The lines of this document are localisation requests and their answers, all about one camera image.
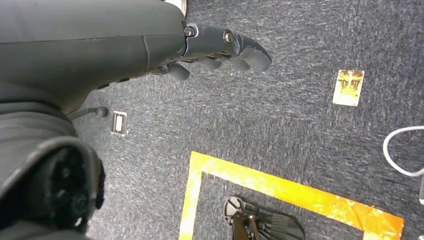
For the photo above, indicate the floor socket with white plug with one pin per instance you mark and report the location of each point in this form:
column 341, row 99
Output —
column 422, row 192

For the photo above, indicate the ribbed grey left arm sleeve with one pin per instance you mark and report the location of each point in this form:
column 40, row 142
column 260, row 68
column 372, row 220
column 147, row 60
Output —
column 33, row 149

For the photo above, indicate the black robot foot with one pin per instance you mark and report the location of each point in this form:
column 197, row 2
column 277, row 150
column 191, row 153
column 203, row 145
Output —
column 281, row 225

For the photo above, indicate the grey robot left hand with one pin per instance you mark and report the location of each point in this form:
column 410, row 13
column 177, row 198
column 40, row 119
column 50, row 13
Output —
column 82, row 49

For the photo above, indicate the yellow card with black print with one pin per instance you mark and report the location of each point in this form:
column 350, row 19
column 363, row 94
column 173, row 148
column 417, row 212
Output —
column 348, row 89

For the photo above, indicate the yellow floor tape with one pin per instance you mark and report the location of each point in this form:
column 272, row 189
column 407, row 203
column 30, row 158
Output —
column 281, row 190

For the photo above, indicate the white panel edge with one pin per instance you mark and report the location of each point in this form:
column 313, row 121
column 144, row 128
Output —
column 179, row 4

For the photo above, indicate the silver floor socket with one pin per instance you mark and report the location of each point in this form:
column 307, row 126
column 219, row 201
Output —
column 119, row 123

